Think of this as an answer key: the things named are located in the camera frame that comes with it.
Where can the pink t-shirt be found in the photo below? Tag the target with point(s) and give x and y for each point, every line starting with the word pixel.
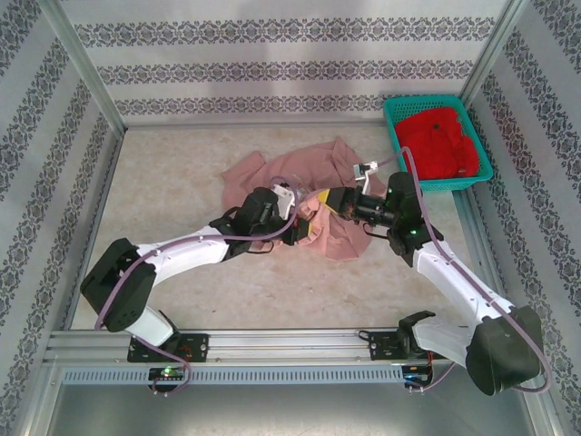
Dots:
pixel 308 165

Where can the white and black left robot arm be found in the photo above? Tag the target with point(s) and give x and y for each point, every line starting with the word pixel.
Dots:
pixel 190 252

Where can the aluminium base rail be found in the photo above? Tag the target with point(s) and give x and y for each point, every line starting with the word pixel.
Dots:
pixel 286 345

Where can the aluminium back frame rail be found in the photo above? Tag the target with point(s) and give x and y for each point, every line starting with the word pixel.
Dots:
pixel 181 125

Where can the red cloth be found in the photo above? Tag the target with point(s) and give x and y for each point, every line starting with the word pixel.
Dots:
pixel 431 145

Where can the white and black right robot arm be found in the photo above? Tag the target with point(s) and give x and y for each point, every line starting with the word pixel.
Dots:
pixel 449 277

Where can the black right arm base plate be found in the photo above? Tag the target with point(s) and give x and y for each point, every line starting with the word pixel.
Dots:
pixel 381 347

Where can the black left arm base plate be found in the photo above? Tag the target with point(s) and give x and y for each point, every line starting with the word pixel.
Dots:
pixel 197 347

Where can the aluminium frame post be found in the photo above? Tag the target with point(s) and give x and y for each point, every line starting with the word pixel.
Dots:
pixel 90 68
pixel 495 45

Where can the teal plastic basket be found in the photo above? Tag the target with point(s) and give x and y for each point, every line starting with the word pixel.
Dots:
pixel 454 184

